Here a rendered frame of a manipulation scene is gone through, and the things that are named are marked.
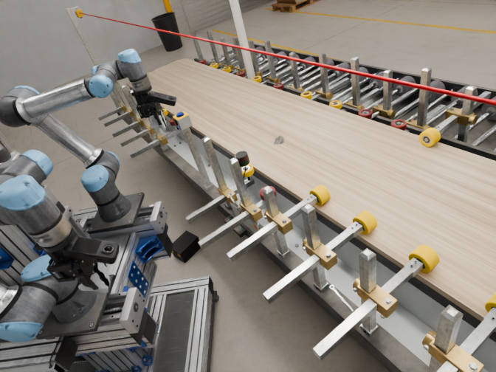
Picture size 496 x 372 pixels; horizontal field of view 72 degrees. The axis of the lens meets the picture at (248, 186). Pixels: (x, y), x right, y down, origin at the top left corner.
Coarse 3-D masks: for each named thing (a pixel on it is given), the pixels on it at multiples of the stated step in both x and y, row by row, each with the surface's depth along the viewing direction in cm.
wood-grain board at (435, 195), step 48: (192, 96) 289; (240, 96) 265; (288, 96) 245; (240, 144) 209; (288, 144) 197; (336, 144) 186; (384, 144) 176; (288, 192) 168; (336, 192) 156; (384, 192) 149; (432, 192) 143; (480, 192) 137; (384, 240) 130; (432, 240) 125; (480, 240) 120; (432, 288) 113; (480, 288) 107
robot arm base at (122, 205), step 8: (112, 200) 152; (120, 200) 156; (128, 200) 161; (104, 208) 153; (112, 208) 153; (120, 208) 156; (128, 208) 159; (104, 216) 155; (112, 216) 154; (120, 216) 156
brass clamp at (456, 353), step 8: (432, 336) 94; (424, 344) 94; (432, 344) 92; (432, 352) 93; (440, 352) 90; (448, 352) 89; (456, 352) 89; (464, 352) 88; (440, 360) 92; (448, 360) 88; (456, 360) 87; (464, 360) 87; (472, 360) 86; (464, 368) 86; (480, 368) 85
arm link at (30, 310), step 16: (0, 288) 97; (16, 288) 100; (32, 288) 103; (0, 304) 95; (16, 304) 97; (32, 304) 100; (48, 304) 104; (0, 320) 95; (16, 320) 96; (32, 320) 98; (0, 336) 98; (16, 336) 97; (32, 336) 99
